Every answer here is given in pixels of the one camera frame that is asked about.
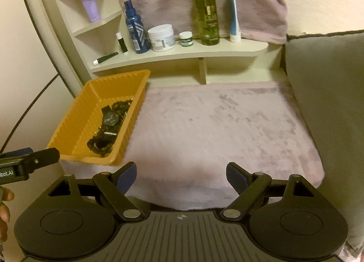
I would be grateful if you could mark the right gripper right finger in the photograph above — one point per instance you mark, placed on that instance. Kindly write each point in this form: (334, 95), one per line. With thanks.
(250, 188)

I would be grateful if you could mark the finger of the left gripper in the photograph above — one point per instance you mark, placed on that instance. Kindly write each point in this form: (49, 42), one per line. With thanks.
(31, 161)

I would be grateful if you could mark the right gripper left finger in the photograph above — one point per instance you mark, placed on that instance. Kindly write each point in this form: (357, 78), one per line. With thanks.
(113, 187)

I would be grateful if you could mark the orange plastic tray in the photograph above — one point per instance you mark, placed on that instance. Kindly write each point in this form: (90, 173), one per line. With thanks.
(85, 116)

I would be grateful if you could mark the black watch round face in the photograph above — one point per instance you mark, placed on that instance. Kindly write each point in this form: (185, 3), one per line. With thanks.
(110, 121)

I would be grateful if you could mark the person's left hand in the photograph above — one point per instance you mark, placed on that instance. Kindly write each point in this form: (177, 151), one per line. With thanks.
(6, 195)

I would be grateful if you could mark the mauve fleece table cloth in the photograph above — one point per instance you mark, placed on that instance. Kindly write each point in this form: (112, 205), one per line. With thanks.
(185, 136)

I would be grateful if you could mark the dark pen with white tip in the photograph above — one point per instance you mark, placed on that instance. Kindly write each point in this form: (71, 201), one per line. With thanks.
(104, 58)

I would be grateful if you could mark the grey cushion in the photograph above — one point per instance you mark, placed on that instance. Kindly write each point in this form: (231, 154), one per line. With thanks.
(326, 74)

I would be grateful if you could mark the black white lip balm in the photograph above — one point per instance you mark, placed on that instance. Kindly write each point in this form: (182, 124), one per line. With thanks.
(121, 43)

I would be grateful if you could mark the blue spray bottle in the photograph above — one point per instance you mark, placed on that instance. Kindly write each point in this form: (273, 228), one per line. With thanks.
(136, 29)

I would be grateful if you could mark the white blue tube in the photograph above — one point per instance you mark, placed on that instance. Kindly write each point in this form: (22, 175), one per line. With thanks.
(235, 32)

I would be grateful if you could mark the white cream jar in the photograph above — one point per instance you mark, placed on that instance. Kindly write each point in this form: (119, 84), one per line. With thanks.
(161, 37)

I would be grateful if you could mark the small green label jar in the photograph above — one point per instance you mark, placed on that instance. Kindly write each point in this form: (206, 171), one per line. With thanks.
(186, 39)

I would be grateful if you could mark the green olive spray bottle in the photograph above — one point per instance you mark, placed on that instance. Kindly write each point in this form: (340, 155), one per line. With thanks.
(207, 21)

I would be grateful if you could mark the lilac tube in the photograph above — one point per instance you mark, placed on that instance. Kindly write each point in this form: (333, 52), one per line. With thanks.
(91, 9)

